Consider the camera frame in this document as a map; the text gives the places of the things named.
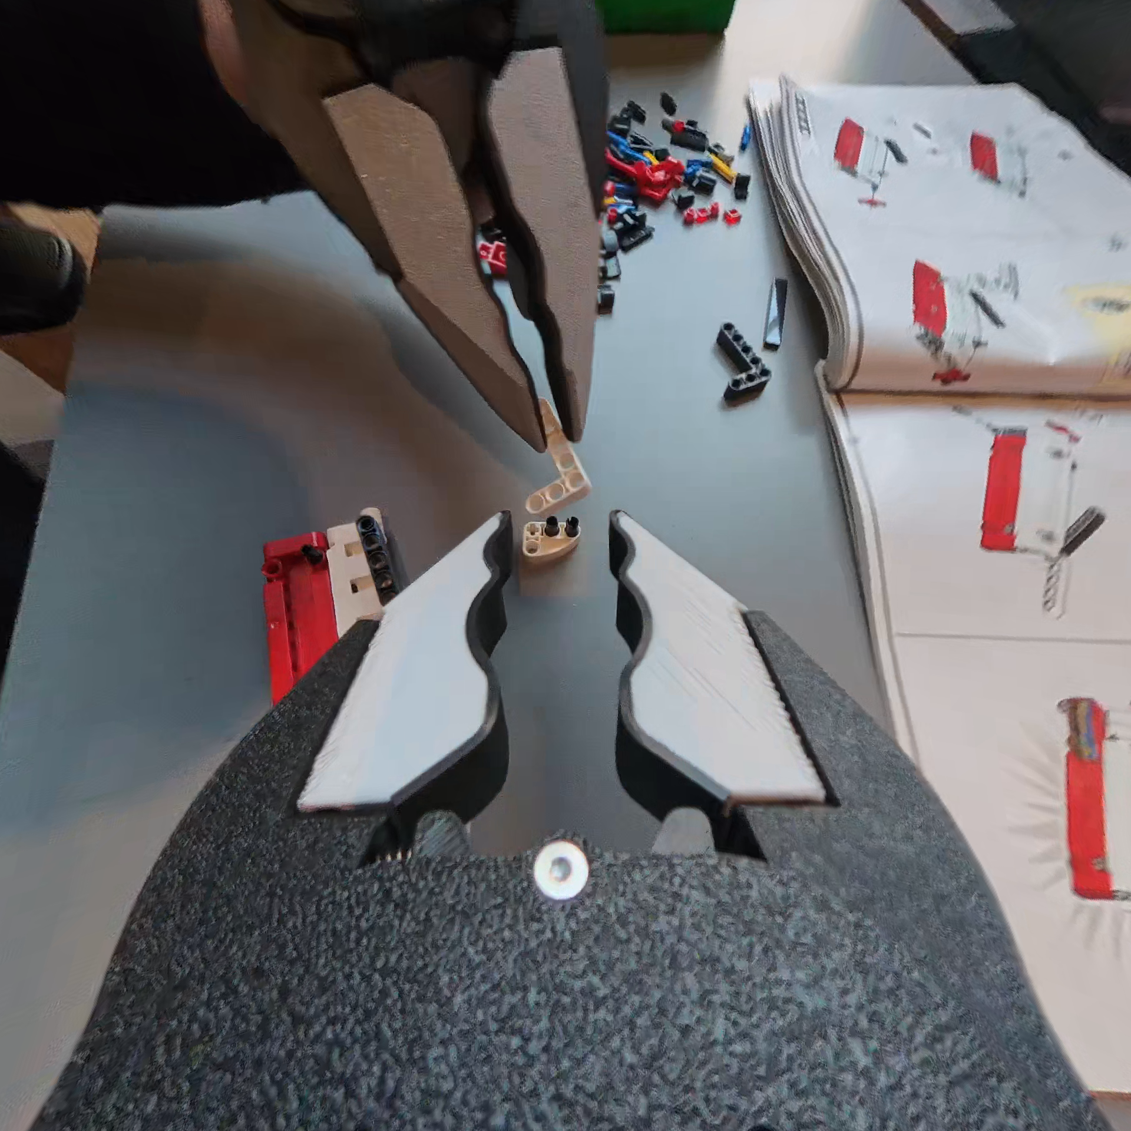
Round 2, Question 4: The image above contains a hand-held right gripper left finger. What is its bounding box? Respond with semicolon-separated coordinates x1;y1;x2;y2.
296;510;515;825

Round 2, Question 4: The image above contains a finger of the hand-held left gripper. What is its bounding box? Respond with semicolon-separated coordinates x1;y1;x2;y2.
480;48;603;443
321;82;549;453

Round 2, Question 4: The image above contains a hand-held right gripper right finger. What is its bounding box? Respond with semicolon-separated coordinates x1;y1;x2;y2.
607;510;839;851

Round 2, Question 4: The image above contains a red and white brick panel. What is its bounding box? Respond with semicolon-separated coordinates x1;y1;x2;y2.
261;507;412;708

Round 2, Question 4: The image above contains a small white curved brick piece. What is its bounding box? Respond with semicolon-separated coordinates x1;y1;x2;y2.
519;517;583;560

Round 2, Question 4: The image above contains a white L-shaped brick beam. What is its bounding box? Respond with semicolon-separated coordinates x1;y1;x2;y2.
525;397;595;515

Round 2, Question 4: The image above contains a person's left forearm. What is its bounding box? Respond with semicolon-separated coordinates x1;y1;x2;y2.
0;0;311;212

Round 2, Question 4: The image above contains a pile of coloured brick pieces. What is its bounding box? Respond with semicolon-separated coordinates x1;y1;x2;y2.
476;93;752;315

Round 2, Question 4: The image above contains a black straight brick beam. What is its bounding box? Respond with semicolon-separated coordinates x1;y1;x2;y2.
355;517;404;594

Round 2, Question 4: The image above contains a green box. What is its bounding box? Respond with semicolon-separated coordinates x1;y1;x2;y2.
596;0;736;36

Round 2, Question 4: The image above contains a black L-shaped brick beam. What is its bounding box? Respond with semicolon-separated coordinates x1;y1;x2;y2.
716;322;773;405

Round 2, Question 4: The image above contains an open instruction booklet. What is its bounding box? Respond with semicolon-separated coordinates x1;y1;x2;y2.
746;75;1131;1097

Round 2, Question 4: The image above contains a black office chair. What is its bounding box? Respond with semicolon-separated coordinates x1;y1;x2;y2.
0;217;90;336

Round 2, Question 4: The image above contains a black cardboard box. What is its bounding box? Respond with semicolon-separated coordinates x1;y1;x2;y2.
900;0;1131;169

